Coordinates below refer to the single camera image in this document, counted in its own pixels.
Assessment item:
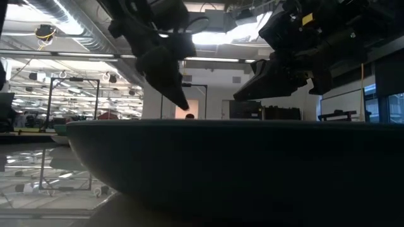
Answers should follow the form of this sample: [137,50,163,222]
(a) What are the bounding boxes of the whiteboard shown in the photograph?
[320,89,364,122]

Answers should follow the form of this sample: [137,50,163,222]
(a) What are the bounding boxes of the black table frame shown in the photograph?
[0,131,69,145]

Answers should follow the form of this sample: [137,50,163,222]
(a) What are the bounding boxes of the tall black frame stand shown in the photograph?
[39,77,100,132]

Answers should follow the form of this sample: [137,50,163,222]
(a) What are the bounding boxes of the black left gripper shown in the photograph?
[107,6,197,111]

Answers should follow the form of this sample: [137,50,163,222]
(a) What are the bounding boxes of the yellow ceiling cable reel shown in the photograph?
[34,24,57,51]

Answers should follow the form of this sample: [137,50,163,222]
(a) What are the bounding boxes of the black bench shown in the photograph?
[318,109,358,122]

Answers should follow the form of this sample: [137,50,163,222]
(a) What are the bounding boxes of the low dark cabinet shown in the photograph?
[264,106,302,121]

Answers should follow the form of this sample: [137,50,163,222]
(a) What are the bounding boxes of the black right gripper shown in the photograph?
[233,6,367,102]

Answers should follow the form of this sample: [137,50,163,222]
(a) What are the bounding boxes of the silver ventilation duct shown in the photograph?
[25,0,145,86]

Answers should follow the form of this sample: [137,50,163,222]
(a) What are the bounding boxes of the green plastic plate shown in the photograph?
[50,135,71,146]

